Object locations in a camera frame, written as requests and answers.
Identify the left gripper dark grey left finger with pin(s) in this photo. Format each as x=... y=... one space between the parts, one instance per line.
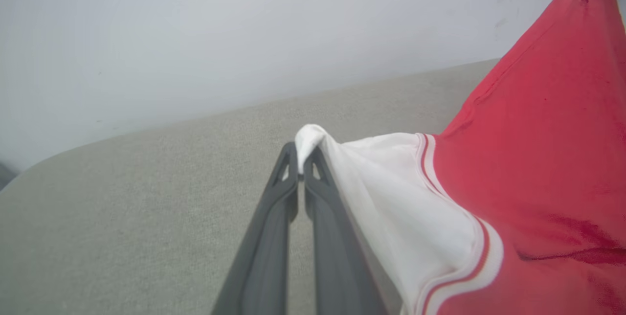
x=266 y=256

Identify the grey fabric sofa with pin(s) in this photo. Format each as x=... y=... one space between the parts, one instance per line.
x=146 y=217

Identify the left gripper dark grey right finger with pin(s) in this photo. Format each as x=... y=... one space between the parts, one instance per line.
x=337 y=266

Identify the red and white garment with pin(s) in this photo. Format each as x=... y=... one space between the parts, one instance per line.
x=538 y=158

